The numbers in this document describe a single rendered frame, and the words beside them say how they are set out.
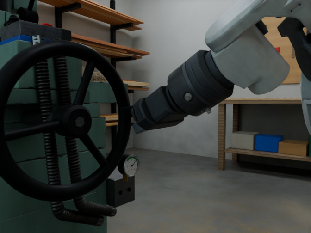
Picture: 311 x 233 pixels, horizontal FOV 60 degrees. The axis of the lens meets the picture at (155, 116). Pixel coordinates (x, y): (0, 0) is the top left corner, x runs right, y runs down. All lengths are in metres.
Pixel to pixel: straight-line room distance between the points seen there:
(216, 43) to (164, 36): 4.15
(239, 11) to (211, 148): 3.75
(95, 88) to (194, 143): 3.51
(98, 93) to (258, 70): 0.48
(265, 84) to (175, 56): 3.96
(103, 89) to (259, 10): 0.52
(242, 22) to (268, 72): 0.08
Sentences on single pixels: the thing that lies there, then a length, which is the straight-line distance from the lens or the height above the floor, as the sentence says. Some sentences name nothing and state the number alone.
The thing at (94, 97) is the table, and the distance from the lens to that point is 0.76.
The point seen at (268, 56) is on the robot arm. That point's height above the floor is 0.91.
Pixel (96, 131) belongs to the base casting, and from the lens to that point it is 0.77.
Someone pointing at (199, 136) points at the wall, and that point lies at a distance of 4.14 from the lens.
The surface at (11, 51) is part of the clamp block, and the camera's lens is 0.59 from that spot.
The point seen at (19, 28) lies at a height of 0.98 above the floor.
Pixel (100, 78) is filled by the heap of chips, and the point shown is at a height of 0.91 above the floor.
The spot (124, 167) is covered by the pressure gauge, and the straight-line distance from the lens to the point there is 0.77.
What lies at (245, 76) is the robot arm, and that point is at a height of 0.88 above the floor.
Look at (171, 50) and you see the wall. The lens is 4.40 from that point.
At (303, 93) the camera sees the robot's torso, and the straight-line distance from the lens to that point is 0.75.
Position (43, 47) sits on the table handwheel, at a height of 0.93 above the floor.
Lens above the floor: 0.85
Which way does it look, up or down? 4 degrees down
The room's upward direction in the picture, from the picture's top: straight up
